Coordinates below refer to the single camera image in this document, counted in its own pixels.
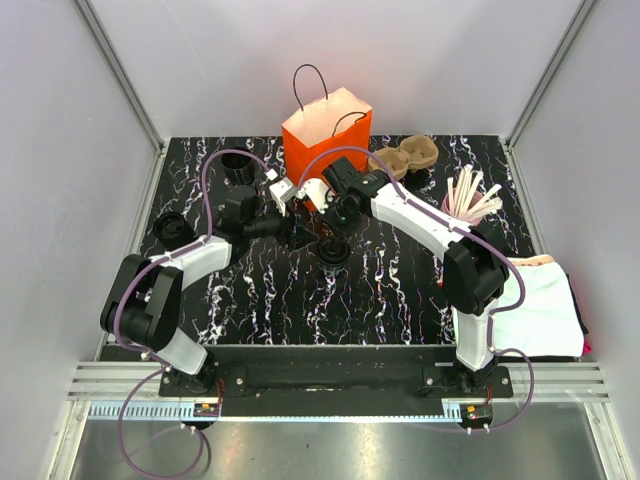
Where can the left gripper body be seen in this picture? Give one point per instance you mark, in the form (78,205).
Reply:
(290,236)

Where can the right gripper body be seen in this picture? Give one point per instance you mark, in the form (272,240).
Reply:
(339,217)

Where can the single black lid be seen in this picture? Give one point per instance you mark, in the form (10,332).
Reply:
(333,251)

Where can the stack of black cups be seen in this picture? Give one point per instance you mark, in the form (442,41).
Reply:
(239,169)

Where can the orange paper bag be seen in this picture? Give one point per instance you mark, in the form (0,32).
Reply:
(319,132)

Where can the single black cup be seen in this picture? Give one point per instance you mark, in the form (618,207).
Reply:
(332,266)

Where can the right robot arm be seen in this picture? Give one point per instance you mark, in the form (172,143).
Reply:
(474,269)

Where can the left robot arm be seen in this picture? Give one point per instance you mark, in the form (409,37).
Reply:
(142,309)

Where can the stack of pulp carriers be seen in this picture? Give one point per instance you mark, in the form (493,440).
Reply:
(414,153)

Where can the red white sachet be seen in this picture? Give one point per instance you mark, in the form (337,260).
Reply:
(443,280)

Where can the stack of black lids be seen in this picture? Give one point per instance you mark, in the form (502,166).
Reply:
(173,231)

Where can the pink straw holder cup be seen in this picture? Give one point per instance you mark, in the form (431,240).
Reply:
(446,207)

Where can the white folded cloth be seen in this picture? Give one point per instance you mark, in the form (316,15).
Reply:
(547,324)

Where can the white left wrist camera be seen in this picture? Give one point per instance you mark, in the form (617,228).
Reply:
(281,189)

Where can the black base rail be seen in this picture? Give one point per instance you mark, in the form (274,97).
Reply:
(338,383)

